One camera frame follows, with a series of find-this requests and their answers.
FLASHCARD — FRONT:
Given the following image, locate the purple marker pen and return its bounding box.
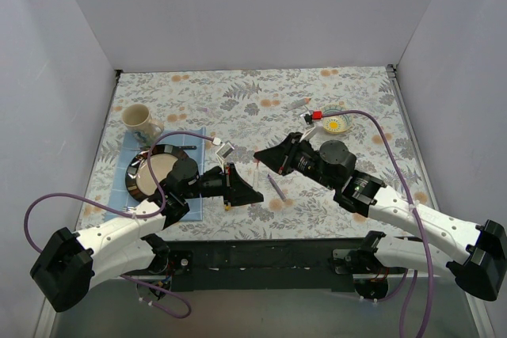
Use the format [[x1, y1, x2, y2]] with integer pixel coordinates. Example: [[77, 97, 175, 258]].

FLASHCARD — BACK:
[[267, 174, 287, 202]]

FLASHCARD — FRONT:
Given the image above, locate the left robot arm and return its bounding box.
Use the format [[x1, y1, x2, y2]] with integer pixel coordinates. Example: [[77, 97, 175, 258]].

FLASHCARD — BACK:
[[30, 158, 264, 312]]

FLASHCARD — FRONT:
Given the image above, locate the floral tablecloth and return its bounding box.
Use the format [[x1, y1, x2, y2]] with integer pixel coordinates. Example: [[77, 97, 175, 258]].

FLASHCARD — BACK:
[[78, 66, 433, 241]]

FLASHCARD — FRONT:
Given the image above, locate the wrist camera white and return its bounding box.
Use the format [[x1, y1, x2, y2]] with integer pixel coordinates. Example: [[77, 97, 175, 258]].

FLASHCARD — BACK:
[[301, 110, 324, 141], [215, 141, 235, 161]]

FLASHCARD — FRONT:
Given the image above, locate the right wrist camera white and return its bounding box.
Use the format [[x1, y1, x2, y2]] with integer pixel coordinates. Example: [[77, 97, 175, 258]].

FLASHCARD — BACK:
[[301, 110, 324, 141]]

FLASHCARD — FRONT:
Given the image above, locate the grey orange marker pen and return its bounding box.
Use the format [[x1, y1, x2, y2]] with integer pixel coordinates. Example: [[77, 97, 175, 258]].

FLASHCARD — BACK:
[[286, 97, 311, 110]]

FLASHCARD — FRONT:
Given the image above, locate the yellow patterned bowl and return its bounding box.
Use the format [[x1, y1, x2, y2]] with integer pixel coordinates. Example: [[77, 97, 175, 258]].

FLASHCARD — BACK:
[[322, 104, 353, 135]]

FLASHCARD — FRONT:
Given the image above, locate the aluminium frame rail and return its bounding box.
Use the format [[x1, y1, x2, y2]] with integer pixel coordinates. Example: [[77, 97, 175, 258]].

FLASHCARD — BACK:
[[353, 269, 495, 337]]

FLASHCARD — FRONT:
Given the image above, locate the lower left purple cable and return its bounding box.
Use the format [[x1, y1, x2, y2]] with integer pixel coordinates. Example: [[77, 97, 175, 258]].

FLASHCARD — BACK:
[[122, 272, 193, 318]]

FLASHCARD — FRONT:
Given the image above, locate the purple cable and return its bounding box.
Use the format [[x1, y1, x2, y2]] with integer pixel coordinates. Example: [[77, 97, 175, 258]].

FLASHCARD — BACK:
[[122, 272, 193, 318], [23, 128, 221, 254], [356, 268, 417, 303], [316, 110, 435, 338]]

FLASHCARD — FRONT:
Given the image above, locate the beige ceramic mug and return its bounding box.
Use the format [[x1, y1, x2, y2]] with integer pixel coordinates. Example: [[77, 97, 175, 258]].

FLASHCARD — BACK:
[[121, 104, 164, 146]]

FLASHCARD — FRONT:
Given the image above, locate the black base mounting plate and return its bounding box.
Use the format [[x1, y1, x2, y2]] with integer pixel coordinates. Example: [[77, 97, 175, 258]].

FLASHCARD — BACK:
[[158, 239, 409, 294]]

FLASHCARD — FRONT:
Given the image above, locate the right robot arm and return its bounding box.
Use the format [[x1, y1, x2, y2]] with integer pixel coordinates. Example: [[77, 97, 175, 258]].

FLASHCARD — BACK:
[[254, 132, 506, 302]]

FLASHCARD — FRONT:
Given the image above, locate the blue checked cloth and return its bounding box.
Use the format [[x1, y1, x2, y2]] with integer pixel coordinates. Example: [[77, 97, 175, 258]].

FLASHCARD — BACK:
[[108, 131, 207, 212]]

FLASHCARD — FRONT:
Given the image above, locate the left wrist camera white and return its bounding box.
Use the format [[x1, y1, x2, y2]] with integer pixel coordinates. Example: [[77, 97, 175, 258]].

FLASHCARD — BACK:
[[215, 141, 235, 161]]

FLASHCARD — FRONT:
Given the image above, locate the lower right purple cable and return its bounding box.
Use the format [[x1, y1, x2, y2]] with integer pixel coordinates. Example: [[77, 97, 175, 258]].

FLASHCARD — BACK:
[[356, 268, 417, 303]]

